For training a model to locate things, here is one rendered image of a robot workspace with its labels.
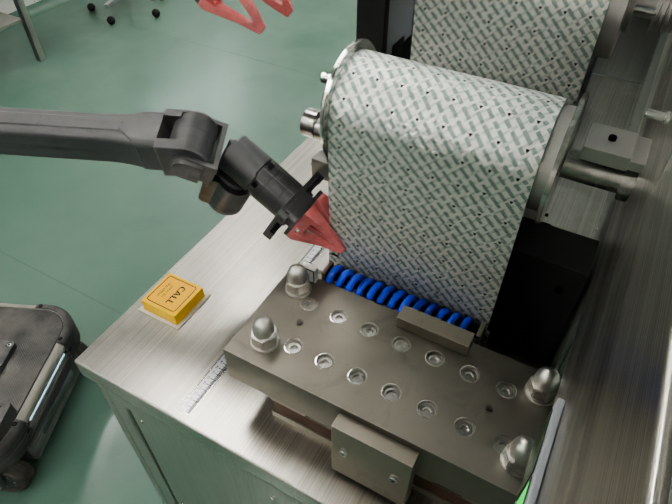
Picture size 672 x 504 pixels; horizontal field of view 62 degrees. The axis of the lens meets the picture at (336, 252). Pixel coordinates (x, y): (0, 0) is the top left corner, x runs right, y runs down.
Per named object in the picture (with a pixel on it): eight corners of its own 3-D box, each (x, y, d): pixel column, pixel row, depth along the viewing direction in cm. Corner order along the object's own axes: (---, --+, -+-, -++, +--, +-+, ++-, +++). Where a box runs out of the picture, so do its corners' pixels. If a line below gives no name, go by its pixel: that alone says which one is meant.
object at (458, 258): (331, 267, 81) (330, 162, 68) (486, 329, 73) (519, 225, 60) (329, 269, 81) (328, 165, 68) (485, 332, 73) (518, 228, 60)
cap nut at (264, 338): (261, 325, 72) (257, 303, 68) (285, 336, 70) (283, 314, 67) (244, 346, 69) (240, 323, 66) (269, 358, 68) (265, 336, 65)
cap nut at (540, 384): (529, 373, 66) (539, 351, 63) (560, 387, 65) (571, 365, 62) (520, 397, 64) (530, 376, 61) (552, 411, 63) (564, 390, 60)
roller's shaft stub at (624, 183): (563, 168, 62) (575, 134, 59) (629, 187, 60) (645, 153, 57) (553, 189, 60) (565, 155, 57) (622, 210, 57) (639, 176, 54)
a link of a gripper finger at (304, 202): (318, 280, 77) (266, 236, 76) (342, 248, 81) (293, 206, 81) (340, 259, 71) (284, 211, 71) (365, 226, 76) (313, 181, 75)
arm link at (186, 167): (172, 159, 69) (188, 108, 73) (156, 205, 78) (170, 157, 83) (264, 190, 73) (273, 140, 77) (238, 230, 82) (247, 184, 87)
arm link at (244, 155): (219, 144, 72) (245, 123, 75) (205, 173, 77) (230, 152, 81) (260, 180, 72) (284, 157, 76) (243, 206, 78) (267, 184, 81)
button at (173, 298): (172, 281, 94) (169, 271, 93) (205, 296, 92) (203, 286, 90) (143, 309, 90) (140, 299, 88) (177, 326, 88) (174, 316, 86)
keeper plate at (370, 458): (338, 455, 72) (339, 411, 64) (410, 493, 68) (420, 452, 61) (329, 471, 70) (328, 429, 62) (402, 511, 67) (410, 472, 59)
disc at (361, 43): (376, 114, 78) (375, 14, 66) (379, 115, 78) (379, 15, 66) (324, 183, 70) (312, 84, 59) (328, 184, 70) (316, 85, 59)
